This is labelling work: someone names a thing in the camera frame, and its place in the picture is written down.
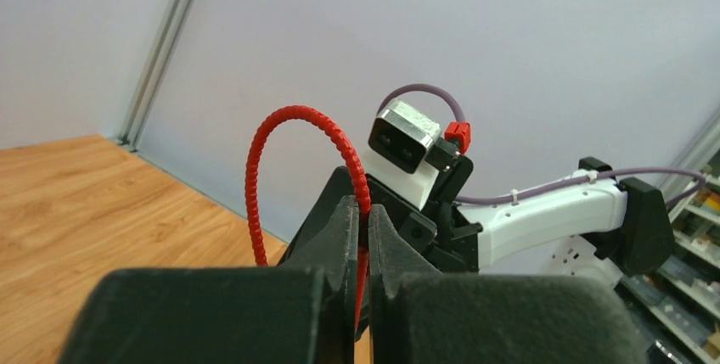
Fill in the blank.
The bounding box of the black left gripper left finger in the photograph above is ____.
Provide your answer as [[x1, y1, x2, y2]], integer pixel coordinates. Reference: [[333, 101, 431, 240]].
[[59, 196, 360, 363]]

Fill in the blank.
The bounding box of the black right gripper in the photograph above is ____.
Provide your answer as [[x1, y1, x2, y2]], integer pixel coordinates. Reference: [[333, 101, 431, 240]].
[[279, 155, 483, 273]]

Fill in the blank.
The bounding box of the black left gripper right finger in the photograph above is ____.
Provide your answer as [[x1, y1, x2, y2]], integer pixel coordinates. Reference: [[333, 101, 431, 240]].
[[368, 205, 647, 363]]

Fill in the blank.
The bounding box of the red cable lock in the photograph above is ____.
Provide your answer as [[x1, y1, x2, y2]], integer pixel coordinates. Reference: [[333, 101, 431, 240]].
[[245, 104, 373, 334]]

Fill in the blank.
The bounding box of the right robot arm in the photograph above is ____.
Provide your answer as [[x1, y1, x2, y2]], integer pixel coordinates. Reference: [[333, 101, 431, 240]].
[[361, 151, 675, 286]]

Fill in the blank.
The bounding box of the storage shelf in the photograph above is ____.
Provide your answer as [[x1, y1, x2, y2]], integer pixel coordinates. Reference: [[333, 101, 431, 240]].
[[616, 154, 719, 363]]

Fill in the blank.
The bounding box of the aluminium frame post left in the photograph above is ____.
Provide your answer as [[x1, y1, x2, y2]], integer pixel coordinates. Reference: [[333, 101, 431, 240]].
[[115, 0, 194, 152]]

